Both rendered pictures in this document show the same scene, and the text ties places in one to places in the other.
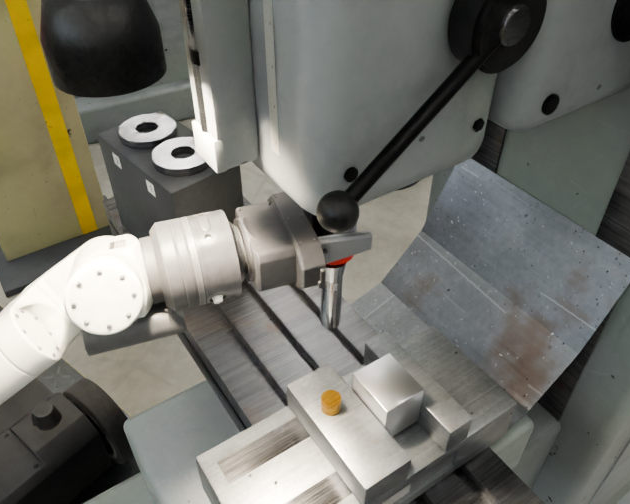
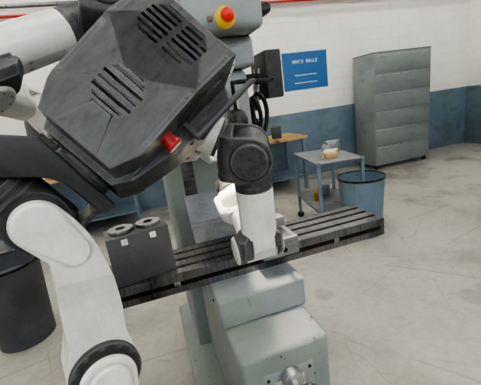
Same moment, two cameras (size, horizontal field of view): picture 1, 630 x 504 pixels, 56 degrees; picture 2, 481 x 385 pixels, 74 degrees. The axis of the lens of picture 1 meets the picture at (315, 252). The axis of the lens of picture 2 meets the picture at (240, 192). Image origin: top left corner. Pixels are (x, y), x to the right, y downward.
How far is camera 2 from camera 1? 118 cm
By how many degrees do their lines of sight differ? 66
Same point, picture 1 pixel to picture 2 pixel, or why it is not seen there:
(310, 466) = not seen: hidden behind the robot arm
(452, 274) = (211, 224)
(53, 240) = not seen: outside the picture
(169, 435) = (230, 290)
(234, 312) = (196, 260)
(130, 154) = (132, 233)
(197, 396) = (217, 285)
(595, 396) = not seen: hidden behind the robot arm
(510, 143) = (198, 182)
